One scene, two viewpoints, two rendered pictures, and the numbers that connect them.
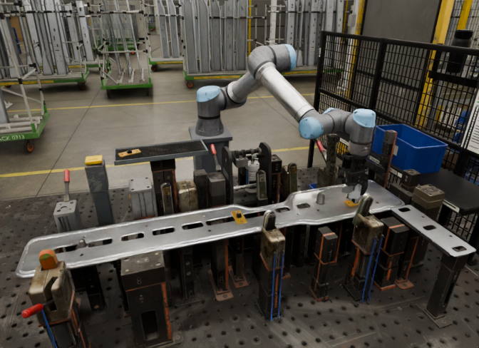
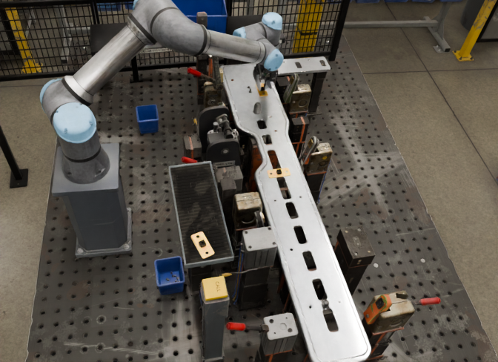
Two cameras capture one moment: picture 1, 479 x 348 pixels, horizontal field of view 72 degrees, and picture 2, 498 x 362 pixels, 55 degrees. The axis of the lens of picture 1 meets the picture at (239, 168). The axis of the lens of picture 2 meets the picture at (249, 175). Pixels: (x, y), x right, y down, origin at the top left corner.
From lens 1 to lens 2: 1.76 m
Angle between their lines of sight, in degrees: 71
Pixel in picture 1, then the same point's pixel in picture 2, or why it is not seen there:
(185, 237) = (310, 215)
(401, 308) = not seen: hidden behind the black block
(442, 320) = (316, 110)
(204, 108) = (94, 142)
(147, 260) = (356, 237)
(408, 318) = (313, 125)
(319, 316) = not seen: hidden behind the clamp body
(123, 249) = (329, 265)
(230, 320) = not seen: hidden behind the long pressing
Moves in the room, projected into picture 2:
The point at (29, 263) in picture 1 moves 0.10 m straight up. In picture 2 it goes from (355, 349) to (364, 334)
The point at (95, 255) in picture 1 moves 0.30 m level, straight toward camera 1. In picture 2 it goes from (340, 288) to (417, 258)
